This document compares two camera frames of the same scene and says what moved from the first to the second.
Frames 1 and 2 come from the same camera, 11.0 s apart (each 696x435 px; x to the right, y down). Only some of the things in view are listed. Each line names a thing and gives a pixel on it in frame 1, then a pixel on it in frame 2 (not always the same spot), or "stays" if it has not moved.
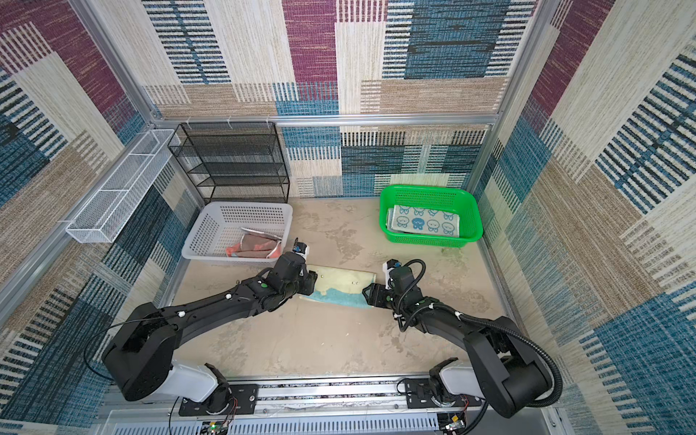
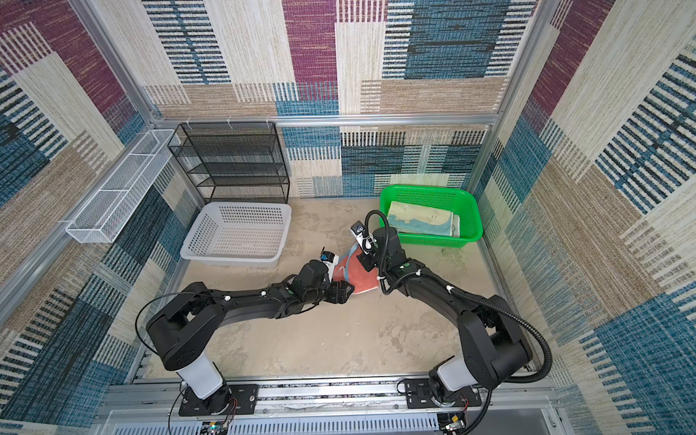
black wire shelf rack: x=234 y=162 stays
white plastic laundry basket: x=219 y=225 stays
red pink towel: x=255 y=246 to x=350 y=268
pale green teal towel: x=340 y=285 to x=416 y=218
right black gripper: x=376 y=294 to x=367 y=263
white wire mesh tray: x=103 y=216 stays
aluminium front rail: x=317 y=403 stays
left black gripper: x=310 y=279 to x=339 y=294
